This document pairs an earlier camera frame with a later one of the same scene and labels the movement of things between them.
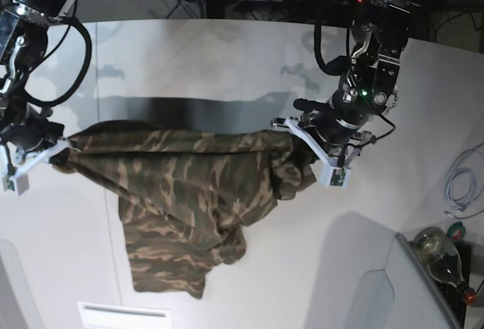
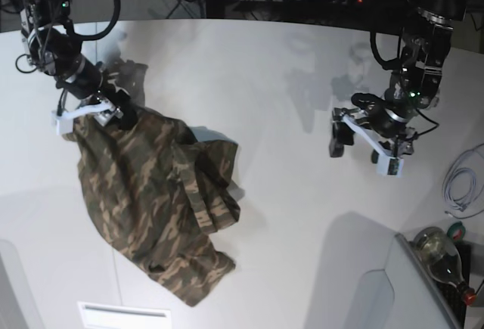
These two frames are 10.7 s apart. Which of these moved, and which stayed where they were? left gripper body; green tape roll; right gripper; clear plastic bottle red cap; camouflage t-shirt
Moved: left gripper body; camouflage t-shirt; right gripper
Stayed: clear plastic bottle red cap; green tape roll
